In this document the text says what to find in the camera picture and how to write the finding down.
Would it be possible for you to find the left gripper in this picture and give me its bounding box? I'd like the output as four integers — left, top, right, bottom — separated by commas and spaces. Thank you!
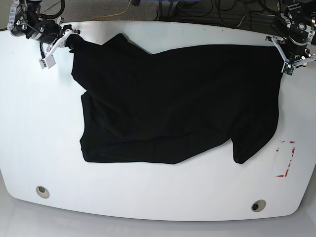
265, 36, 316, 68

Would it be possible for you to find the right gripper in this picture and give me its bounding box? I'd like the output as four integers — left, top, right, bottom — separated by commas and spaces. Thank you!
32, 21, 83, 56

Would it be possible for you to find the black t-shirt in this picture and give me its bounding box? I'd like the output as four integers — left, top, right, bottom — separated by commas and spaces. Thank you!
70, 34, 283, 164

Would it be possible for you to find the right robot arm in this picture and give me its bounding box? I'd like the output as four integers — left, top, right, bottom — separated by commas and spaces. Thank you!
6, 0, 80, 59

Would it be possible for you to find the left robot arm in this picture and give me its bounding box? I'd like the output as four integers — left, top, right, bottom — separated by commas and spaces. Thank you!
258, 0, 316, 75

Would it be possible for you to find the red tape rectangle marking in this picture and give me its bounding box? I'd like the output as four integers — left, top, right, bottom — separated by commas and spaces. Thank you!
273, 140, 296, 177

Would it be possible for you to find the left table grommet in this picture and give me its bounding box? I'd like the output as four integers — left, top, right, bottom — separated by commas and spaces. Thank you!
36, 186, 50, 199

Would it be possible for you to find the table grommet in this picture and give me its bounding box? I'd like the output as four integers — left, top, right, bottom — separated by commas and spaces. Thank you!
36, 186, 50, 199
251, 199, 267, 212

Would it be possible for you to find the right table grommet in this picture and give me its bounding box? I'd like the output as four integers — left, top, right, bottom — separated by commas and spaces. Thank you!
251, 199, 267, 212

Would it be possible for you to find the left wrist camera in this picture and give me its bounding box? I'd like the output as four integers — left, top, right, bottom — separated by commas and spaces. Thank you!
282, 62, 295, 76

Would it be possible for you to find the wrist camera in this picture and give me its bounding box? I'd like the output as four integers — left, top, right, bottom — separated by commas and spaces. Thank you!
39, 55, 56, 69
282, 62, 295, 76

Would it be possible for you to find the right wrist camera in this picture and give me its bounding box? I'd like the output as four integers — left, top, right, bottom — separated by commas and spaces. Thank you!
39, 55, 56, 69

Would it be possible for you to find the yellow cable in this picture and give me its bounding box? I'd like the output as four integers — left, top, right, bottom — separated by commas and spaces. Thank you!
91, 0, 135, 22

